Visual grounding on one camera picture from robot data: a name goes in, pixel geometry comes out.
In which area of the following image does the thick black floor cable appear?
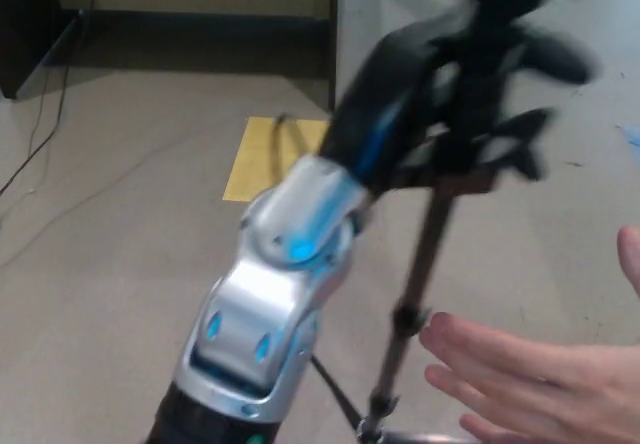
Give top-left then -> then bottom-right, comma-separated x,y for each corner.
0,9 -> 85,195

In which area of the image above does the black tripod with phone holder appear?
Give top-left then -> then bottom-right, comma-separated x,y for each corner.
307,0 -> 624,444

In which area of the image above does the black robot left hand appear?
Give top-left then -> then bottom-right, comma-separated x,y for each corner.
318,3 -> 604,200

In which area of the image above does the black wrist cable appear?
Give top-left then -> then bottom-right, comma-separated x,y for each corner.
269,112 -> 322,181

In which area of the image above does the thin grey floor cable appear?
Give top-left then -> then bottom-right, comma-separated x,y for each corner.
0,143 -> 171,269

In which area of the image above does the person bare hand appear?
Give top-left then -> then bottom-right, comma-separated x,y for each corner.
418,225 -> 640,444

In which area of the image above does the thin black floor cable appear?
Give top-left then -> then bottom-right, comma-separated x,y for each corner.
19,68 -> 50,165

